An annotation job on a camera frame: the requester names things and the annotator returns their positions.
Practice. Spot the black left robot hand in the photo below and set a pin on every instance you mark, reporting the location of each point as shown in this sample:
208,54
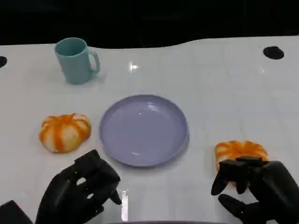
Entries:
70,196

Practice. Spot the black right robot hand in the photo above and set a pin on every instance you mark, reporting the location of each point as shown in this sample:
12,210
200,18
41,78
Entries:
275,186

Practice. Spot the lilac plate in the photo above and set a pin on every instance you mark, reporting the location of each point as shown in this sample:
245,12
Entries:
142,130

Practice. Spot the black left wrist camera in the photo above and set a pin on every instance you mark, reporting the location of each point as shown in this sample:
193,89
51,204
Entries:
11,213

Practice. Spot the black cloth backdrop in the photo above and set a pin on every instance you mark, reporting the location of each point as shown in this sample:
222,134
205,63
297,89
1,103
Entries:
149,21

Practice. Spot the orange white toy bread roll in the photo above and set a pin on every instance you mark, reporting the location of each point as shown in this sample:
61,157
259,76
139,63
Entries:
238,149
63,133

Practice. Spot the black table grommet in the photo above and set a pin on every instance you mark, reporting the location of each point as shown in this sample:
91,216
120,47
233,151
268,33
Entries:
2,61
273,52

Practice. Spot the pale green mug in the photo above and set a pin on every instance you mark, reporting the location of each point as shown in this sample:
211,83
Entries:
74,67

